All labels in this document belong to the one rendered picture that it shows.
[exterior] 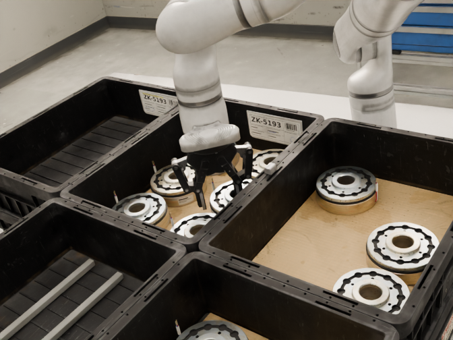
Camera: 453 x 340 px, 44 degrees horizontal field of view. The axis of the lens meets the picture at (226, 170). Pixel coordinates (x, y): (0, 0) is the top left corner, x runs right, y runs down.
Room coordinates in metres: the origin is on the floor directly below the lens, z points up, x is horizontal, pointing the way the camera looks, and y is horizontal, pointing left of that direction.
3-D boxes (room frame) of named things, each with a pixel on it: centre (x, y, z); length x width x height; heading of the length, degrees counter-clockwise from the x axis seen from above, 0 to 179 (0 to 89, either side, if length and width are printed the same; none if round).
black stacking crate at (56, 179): (1.05, 0.27, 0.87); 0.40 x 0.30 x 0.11; 138
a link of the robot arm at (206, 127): (0.79, 0.02, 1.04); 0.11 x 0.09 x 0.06; 4
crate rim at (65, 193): (0.86, 0.04, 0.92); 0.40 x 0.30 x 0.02; 138
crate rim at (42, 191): (1.05, 0.27, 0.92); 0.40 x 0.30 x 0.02; 138
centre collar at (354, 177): (0.79, -0.20, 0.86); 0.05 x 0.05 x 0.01
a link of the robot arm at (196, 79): (0.81, 0.02, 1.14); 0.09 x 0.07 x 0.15; 165
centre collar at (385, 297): (0.53, -0.16, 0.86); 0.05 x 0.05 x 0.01
